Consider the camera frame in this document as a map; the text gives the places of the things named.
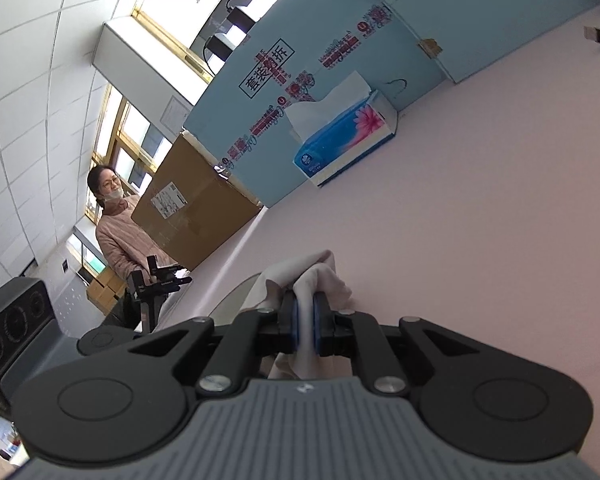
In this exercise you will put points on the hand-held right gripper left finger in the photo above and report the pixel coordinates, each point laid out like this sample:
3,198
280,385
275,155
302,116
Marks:
290,327

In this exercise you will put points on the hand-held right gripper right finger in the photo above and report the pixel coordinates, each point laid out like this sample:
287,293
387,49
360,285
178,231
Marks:
317,327

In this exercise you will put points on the white tissue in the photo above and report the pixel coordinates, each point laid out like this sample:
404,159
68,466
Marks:
322,270

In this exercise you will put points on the white bowl with black rim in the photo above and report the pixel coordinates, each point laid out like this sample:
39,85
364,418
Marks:
237,300

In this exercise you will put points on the black gripper stand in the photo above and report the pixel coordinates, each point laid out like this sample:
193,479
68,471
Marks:
147,290

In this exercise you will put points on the large brown cardboard box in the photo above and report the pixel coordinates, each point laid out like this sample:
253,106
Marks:
195,220

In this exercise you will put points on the blue cardboard panel with red tape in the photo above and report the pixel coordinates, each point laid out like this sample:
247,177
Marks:
260,150

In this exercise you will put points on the blue floral tissue box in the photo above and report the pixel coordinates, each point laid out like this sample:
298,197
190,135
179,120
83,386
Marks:
340,135

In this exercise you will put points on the black power adapter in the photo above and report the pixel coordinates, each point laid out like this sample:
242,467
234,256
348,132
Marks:
241,17
220,47

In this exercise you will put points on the wall notice paper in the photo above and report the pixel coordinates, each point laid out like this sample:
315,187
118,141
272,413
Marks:
176,111

